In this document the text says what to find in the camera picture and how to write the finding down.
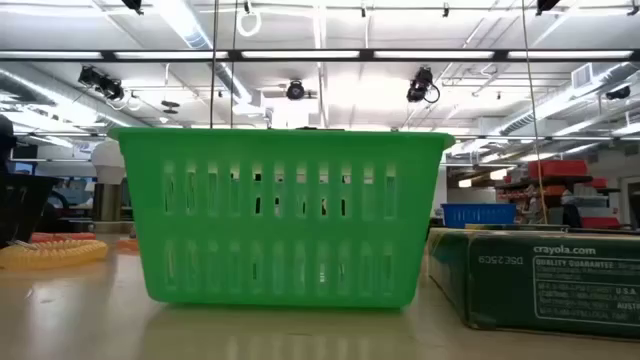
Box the green plastic basket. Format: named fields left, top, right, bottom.
left=107, top=126, right=456, bottom=309

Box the yellow green Crayola crayon box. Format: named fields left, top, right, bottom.
left=426, top=227, right=640, bottom=341

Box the yellow spiral coil wristband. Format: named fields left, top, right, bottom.
left=0, top=238, right=110, bottom=273

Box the overhead LED light bar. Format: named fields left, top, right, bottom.
left=0, top=47, right=640, bottom=65

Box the blue plastic basket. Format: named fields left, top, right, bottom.
left=441, top=202, right=518, bottom=230

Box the white bulb brass lamp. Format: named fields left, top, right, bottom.
left=69, top=138, right=137, bottom=235

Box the red storage bin rack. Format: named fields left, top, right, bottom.
left=494, top=158, right=624, bottom=231

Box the round black overhead camera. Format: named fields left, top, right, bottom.
left=285, top=79, right=306, bottom=101

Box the black hanging cable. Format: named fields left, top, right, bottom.
left=229, top=0, right=239, bottom=130
left=209, top=0, right=219, bottom=130

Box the white cable loop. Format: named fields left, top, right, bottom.
left=236, top=9, right=263, bottom=39

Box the black metal rig frame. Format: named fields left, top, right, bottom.
left=567, top=227, right=640, bottom=237

